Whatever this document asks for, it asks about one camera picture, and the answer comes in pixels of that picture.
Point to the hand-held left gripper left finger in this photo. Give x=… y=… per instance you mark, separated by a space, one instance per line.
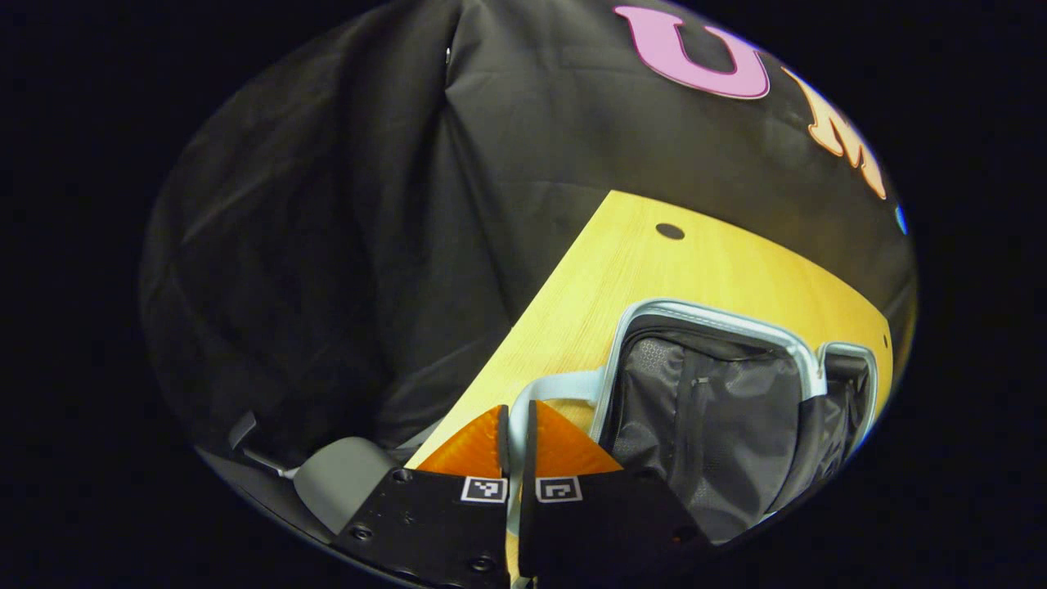
x=503 y=450

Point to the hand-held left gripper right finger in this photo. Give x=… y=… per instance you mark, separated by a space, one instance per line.
x=529 y=442

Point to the pale blue suitcase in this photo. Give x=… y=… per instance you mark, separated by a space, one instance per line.
x=712 y=409

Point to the grey chair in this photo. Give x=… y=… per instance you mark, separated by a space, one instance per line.
x=335 y=483

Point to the black backdrop cloth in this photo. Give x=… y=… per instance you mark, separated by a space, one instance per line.
x=409 y=204

